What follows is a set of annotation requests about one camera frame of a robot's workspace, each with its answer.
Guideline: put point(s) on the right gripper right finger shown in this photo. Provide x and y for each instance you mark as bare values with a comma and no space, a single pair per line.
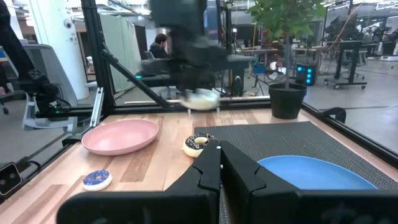
248,202

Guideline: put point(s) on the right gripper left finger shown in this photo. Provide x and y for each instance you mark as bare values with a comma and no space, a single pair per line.
186,205

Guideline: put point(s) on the pale mint iced donut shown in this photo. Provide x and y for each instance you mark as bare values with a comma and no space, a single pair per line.
200,101

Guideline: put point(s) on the chocolate sprinkled donut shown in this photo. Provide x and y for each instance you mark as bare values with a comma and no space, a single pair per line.
190,147

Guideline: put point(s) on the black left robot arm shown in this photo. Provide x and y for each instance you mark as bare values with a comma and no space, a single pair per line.
186,28

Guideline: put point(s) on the blue plate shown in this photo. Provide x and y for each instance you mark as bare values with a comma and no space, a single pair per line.
311,174

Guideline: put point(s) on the dark grey woven mat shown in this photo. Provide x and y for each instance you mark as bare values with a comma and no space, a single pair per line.
280,140

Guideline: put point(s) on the pale green curtain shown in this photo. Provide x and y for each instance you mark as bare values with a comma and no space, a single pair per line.
119,53

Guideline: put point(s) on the small dark blue iced donut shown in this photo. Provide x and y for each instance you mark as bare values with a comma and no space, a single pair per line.
97,179

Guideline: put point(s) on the green plant in black pot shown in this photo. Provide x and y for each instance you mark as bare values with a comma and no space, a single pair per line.
287,99

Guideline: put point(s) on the pink plate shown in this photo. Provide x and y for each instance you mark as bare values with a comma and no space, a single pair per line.
119,137

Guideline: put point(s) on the silver aluminium bar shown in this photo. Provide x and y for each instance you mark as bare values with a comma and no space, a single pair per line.
97,107

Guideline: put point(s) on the computer tower with blue lights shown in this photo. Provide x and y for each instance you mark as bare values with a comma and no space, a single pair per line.
306,74

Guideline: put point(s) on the grey chair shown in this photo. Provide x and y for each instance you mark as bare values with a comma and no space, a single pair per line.
53,68

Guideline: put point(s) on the black device with green light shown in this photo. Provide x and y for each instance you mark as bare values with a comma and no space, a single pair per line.
43,93

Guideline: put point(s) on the black standing desk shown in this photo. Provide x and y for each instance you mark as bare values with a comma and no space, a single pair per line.
348,49

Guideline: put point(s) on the black aluminium table frame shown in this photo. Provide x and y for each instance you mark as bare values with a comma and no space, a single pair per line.
96,62

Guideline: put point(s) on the white dome camera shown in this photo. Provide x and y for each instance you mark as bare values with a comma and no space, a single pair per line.
67,23

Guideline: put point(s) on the small black camera box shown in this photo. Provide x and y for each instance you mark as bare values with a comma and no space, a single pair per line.
9,179

